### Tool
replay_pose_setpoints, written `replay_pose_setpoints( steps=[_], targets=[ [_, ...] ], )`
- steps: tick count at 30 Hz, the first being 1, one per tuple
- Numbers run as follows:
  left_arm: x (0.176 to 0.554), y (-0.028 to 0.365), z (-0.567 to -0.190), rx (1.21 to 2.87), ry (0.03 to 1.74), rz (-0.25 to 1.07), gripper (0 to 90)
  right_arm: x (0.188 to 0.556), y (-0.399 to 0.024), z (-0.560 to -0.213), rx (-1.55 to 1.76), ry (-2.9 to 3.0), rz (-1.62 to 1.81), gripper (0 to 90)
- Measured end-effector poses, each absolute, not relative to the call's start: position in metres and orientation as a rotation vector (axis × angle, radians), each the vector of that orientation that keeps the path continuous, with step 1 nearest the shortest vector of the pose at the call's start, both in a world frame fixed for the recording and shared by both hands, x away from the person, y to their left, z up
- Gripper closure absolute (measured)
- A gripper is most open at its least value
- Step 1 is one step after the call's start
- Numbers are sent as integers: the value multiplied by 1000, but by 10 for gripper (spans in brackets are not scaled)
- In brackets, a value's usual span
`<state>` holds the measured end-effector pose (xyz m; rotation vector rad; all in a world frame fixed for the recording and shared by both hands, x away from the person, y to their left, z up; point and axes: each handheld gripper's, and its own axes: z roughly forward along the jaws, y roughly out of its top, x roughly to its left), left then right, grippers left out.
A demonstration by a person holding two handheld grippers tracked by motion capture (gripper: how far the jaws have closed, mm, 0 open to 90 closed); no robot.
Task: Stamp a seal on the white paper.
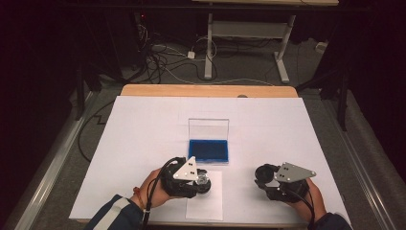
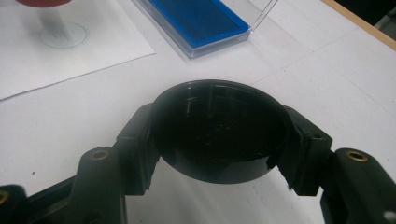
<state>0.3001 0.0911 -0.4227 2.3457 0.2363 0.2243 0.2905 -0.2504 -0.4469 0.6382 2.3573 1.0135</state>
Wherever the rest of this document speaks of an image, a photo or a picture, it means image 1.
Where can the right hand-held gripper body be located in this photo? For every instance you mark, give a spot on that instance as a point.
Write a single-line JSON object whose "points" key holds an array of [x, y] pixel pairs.
{"points": [[293, 174]]}

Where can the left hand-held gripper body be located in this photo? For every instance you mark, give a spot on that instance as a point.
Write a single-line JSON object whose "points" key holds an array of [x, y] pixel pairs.
{"points": [[186, 171]]}

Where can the person's right hand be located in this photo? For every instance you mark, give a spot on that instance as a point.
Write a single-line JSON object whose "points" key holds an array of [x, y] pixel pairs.
{"points": [[311, 204]]}

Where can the person's left hand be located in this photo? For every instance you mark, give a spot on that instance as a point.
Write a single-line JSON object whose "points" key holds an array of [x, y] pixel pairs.
{"points": [[156, 191]]}

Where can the blue ink pad clear case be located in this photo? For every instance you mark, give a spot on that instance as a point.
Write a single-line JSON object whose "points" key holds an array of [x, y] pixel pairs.
{"points": [[208, 150]]}

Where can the white paper sheet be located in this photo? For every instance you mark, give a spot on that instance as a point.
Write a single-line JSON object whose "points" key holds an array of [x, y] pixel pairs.
{"points": [[210, 206]]}

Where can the white table cover sheet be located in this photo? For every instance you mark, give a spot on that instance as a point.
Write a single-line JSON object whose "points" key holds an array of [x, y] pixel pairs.
{"points": [[255, 127]]}

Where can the grey round table plug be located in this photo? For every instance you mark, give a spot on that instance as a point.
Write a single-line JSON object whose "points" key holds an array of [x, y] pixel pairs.
{"points": [[242, 96]]}

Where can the wooden table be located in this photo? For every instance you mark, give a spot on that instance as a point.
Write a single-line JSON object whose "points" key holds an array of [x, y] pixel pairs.
{"points": [[191, 90]]}

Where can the black metal stand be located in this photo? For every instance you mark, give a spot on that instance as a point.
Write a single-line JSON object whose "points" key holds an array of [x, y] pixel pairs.
{"points": [[79, 96], [343, 102]]}

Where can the white power adapter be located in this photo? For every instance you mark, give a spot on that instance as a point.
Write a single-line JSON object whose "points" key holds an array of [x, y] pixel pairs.
{"points": [[191, 55]]}

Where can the white power strip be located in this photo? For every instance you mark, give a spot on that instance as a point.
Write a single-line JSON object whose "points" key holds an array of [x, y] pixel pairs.
{"points": [[321, 47]]}

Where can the aluminium rail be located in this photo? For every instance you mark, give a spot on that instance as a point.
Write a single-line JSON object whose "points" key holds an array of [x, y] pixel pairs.
{"points": [[360, 166], [54, 159]]}

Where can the white metal-frame desk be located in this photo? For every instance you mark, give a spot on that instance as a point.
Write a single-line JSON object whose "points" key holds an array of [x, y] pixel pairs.
{"points": [[249, 29]]}

